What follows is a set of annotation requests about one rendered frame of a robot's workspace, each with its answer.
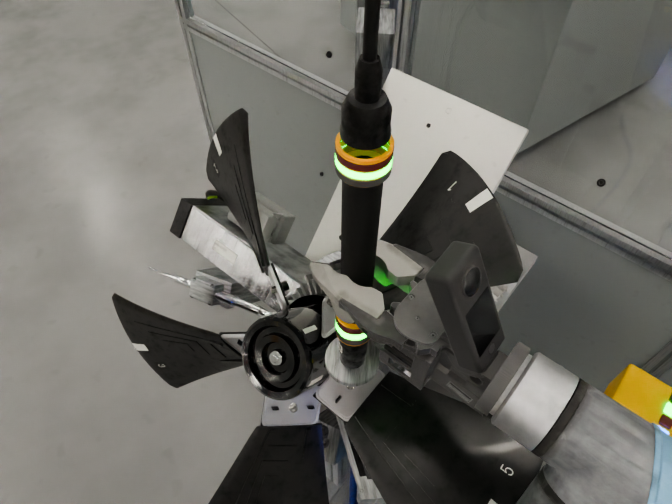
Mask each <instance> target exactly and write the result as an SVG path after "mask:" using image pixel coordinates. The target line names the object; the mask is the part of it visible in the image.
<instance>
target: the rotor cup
mask: <svg viewBox="0 0 672 504"><path fill-rule="evenodd" d="M325 296H326V294H318V293H317V294H310V295H306V296H303V297H300V298H298V299H296V300H295V301H293V302H292V303H291V304H290V305H289V307H288V309H287V310H284V311H280V312H277V313H274V314H270V315H267V316H264V317H262V318H260V319H258V320H257V321H255V322H254V323H253V324H252V325H251V326H250V327H249V328H248V330H247V332H246V333H245V336H244V338H243V342H242V350H241V354H242V362H243V367H244V370H245V372H246V375H247V377H248V379H249V380H250V382H251V383H252V385H253V386H254V387H255V388H256V389H257V390H258V391H259V392H260V393H261V394H263V395H264V396H266V397H268V398H270V399H273V400H278V401H285V400H291V399H294V398H296V397H298V396H300V395H302V394H303V393H305V392H307V391H308V390H310V389H312V388H314V387H315V386H317V385H321V384H322V383H323V382H324V381H325V380H326V379H327V378H328V376H329V373H328V371H327V369H326V364H325V354H326V347H327V348H328V346H329V344H327V337H326V338H323V337H322V335H321V329H322V301H323V299H324V298H325ZM313 325H315V326H316V327H317V330H314V331H311V332H309V333H306V334H305V332H304V331H303V329H305V328H308V327H310V326H313ZM272 351H278V352H279V353H280V354H281V356H282V362H281V364H280V365H278V366H274V365H273V364H272V363H271V362H270V359H269V355H270V353H271V352H272ZM324 364H325V368H324ZM322 375H323V377H322V379H321V380H319V381H317V382H316V383H314V384H312V385H310V383H311V381H313V380H315V379H317V378H318V377H320V376H322ZM309 385H310V386H309Z"/></svg>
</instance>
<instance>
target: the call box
mask: <svg viewBox="0 0 672 504"><path fill-rule="evenodd" d="M671 393H672V387H670V386H668V385H667V384H665V383H663V382H662V381H660V380H658V379H657V378H655V377H653V376H652V375H650V374H648V373H647V372H645V371H643V370H642V369H640V368H638V367H637V366H635V365H633V364H629V365H628V366H627V367H626V368H625V369H624V370H623V371H622V372H621V373H620V374H619V375H618V376H617V377H616V378H614V379H613V380H612V381H611V382H610V383H609V384H608V386H607V388H606V390H605V392H604V394H606V395H607V396H609V397H610V398H612V399H613V400H615V401H617V402H618V403H620V404H621V405H623V406H624V407H626V408H628V409H629V410H631V411H632V412H634V413H635V414H637V415H639V416H640V417H642V418H643V419H645V420H646V421H648V422H649V423H655V424H657V425H658V426H660V427H662V428H663V429H665V430H666V431H668V432H669V436H671V437H672V428H671V429H670V430H668V429H667V428H665V427H663V426H662V425H660V424H659V423H658V422H659V419H660V417H661V415H662V414H665V415H666V416H668V417H670V418H671V419H672V417H671V416H670V415H668V414H666V413H665V412H663V411H664V409H665V406H666V404H667V403H671V404H672V402H670V401H669V398H670V395H671Z"/></svg>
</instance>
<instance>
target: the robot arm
mask: <svg viewBox="0 0 672 504"><path fill-rule="evenodd" d="M310 269H311V272H312V274H313V276H314V278H315V280H316V282H317V283H318V285H319V286H320V287H321V289H322V290H323V291H324V292H325V294H326V295H327V296H328V297H329V298H330V301H331V304H332V306H333V309H334V312H335V314H336V316H337V317H338V318H339V319H341V320H342V321H344V322H346V323H349V324H352V323H354V322H355V324H356V325H357V326H358V328H359V329H360V330H361V331H362V332H363V333H364V334H365V335H366V336H367V337H369V338H370V339H372V340H373V341H375V342H377V343H380V344H385V345H384V348H383V347H382V348H381V349H380V354H379V360H380V361H382V362H383V363H384V364H386V365H387V366H389V367H390V368H391V369H393V370H394V371H395V372H397V373H398V374H399V375H401V376H402V377H403V378H405V379H406V380H407V381H409V382H410V383H411V384H413V385H414V386H415V387H417V388H418V389H419V390H421V389H422V388H423V387H424V386H425V384H426V383H427V382H428V380H429V379H433V380H434V381H435V382H437V383H438V384H440V385H441V386H442V387H444V388H445V389H446V390H448V391H449V392H451V393H452V394H453V395H455V396H456V397H457V398H459V399H460V400H462V401H463V402H464V403H466V404H467V405H468V406H470V407H471V408H473V409H474V410H475V411H477V412H478V413H479V414H481V415H482V416H483V414H484V415H486V416H487V415H488V414H489V413H490V414H491V415H493V416H492V418H491V422H492V424H493V425H495V426H496V427H497V428H499V429H500V430H502V431H503V432H504V433H506V434H507V435H508V436H510V437H511V438H513V439H514V440H515V441H517V442H518V443H519V444H521V445H522V446H524V447H525V448H526V449H528V450H529V451H532V453H534V454H535V455H537V456H538V457H539V458H541V459H542V460H543V461H545V462H546V464H545V465H544V466H543V467H542V469H541V470H540V471H539V473H538V474H537V475H536V477H535V478H534V479H533V481H532V482H531V484H530V485H529V486H528V488H527V489H526V490H525V492H524V493H523V494H522V496H521V497H520V499H519V500H518V501H517V503H516V504H672V437H671V436H669V435H668V434H667V433H665V432H664V431H662V430H661V429H660V427H659V426H658V425H657V424H655V423H649V422H648V421H646V420H645V419H643V418H642V417H640V416H639V415H637V414H635V413H634V412H632V411H631V410H629V409H628V408H626V407H624V406H623V405H621V404H620V403H618V402H617V401H615V400H613V399H612V398H610V397H609V396H607V395H606V394H604V393H603V392H601V391H599V390H598V389H596V388H595V387H593V386H592V385H590V384H588V383H587V382H585V381H584V380H582V379H581V378H580V379H579V377H577V376H576V375H574V374H573V373H571V372H569V371H568V370H566V369H565V368H564V367H563V366H562V365H559V364H557V363H555V362H554V361H552V360H551V359H549V358H548V357H546V356H545V355H543V354H541V353H540V352H538V353H535V354H534V355H533V356H532V355H530V354H529V353H530V351H531V350H532V349H530V348H529V347H527V346H526V345H524V344H523V343H521V342H519V341H518V343H517V344H516V345H515V347H514V348H513V350H512V351H511V353H510V354H509V355H508V356H507V355H506V354H504V353H503V352H501V351H500V350H498V348H499V347H500V345H501V344H502V342H503V341H504V339H505V336H504V332H503V329H502V325H501V322H500V319H499V315H498V312H497V308H496V305H495V301H494V298H493V295H492V291H491V288H490V284H489V281H488V277H487V274H486V271H485V267H484V264H483V260H482V257H481V253H480V250H479V247H478V246H476V245H474V244H470V243H465V242H460V241H453V242H452V243H451V244H450V245H449V247H448V248H447V249H446V250H445V252H444V253H443V254H442V255H441V256H440V258H439V259H438V260H437V261H436V263H435V262H434V261H433V260H431V259H430V258H428V257H427V256H425V255H423V254H420V253H418V252H416V251H413V250H410V249H408V248H405V247H403V246H400V245H398V244H390V243H388V242H385V241H382V240H379V239H378V240H377V249H376V259H375V269H374V277H375V279H376V280H377V281H378V282H379V283H381V284H382V285H383V286H388V285H390V284H394V285H395V286H398V287H399V288H400V289H402V290H403V291H404V292H406V293H408V295H407V296H406V297H405V298H404V299H403V301H402V302H392V303H391V305H390V313H391V314H392V315H393V316H394V317H393V316H392V315H391V314H390V313H389V312H387V311H386V310H384V309H385V308H384V301H383V294H382V293H381V292H380V291H378V290H376V289H374V288H372V287H363V286H360V285H357V284H355V283H354V282H353V281H351V279H350V278H349V277H348V276H346V275H343V274H339V273H337V272H336V271H334V270H333V269H332V268H331V266H330V264H328V263H322V262H314V261H312V262H311V263H310ZM390 358H391V359H392V360H394V361H395V362H396V363H398V364H399V365H400V366H402V367H403V368H404V369H406V370H407V371H409V372H410V373H411V376H410V377H409V376H408V375H406V374H405V373H404V372H402V371H401V370H400V369H398V368H397V367H395V366H394V365H393V364H391V363H390Z"/></svg>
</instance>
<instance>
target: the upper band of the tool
mask: <svg viewBox="0 0 672 504"><path fill-rule="evenodd" d="M341 140H342V139H341V137H340V132H339V133H338V134H337V136H336V141H335V146H336V150H337V152H338V154H339V155H340V156H341V157H342V158H344V159H345V160H347V161H349V162H351V163H354V164H359V165H372V164H377V163H380V162H382V161H384V160H386V159H387V158H388V157H389V156H390V155H391V154H392V152H393V149H394V139H393V136H392V135H391V137H390V140H389V141H388V142H387V143H386V144H385V145H384V146H383V147H384V148H383V147H380V148H377V149H373V151H372V150H356V149H355V148H352V147H350V146H348V145H347V144H345V143H344V142H343V141H342V142H340V141H341ZM389 144H390V146H389ZM345 145H346V146H345ZM342 147H343V149H342ZM386 149H387V150H386ZM351 150H353V151H351ZM349 151H350V152H349ZM375 151H376V152H375ZM347 152H348V153H347ZM378 152H379V153H378ZM380 153H381V154H382V155H381V154H380ZM361 155H362V156H370V157H373V158H370V159H361V158H356V157H355V156H361ZM338 162H339V161H338ZM339 163H340V162H339ZM340 164H341V163H340ZM341 165H342V164H341ZM388 165H389V164H388ZM388 165H386V166H385V167H387V166H388ZM342 166H343V165H342ZM343 167H345V166H343ZM385 167H383V168H382V169H384V168H385ZM345 168H346V169H348V170H350V171H353V172H357V173H373V172H377V171H380V170H382V169H379V170H376V171H371V172H359V171H354V170H351V169H349V168H347V167H345ZM338 170H339V169H338ZM339 171H340V170H339ZM340 172H341V171H340ZM388 172H389V171H388ZM388 172H387V173H388ZM341 173H342V172H341ZM387 173H386V174H387ZM342 174H343V173H342ZM386 174H384V175H386ZM343 175H344V176H346V175H345V174H343ZM384 175H383V176H384ZM383 176H381V177H383ZM346 177H348V176H346ZM381 177H378V178H375V179H371V180H359V179H354V178H351V177H348V178H350V179H353V180H357V181H372V180H376V179H379V178H381Z"/></svg>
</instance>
